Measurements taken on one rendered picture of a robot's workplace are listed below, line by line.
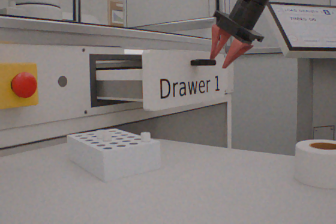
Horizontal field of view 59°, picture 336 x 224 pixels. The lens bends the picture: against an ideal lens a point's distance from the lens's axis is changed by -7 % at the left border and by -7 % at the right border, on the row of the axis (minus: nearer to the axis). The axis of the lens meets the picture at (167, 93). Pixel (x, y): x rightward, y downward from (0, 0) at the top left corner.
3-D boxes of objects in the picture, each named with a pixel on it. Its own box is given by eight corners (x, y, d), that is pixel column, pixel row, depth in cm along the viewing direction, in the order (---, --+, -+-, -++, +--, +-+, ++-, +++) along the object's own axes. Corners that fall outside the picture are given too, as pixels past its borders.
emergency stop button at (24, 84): (39, 96, 48) (38, 71, 47) (16, 99, 45) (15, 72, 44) (30, 96, 50) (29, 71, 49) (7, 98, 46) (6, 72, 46)
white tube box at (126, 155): (161, 168, 42) (160, 141, 42) (105, 182, 37) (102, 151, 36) (116, 151, 52) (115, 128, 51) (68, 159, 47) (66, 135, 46)
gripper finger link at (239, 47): (214, 56, 72) (234, 20, 68) (238, 73, 68) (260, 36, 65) (198, 55, 66) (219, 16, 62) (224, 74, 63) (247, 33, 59)
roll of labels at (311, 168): (332, 167, 39) (333, 137, 39) (369, 186, 32) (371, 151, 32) (284, 172, 38) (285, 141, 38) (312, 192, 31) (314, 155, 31)
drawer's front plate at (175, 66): (224, 98, 79) (224, 54, 78) (150, 112, 56) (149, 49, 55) (218, 97, 80) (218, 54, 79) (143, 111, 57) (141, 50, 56)
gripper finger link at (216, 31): (211, 54, 72) (231, 18, 68) (235, 71, 69) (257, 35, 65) (195, 53, 67) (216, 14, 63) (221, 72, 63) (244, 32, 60)
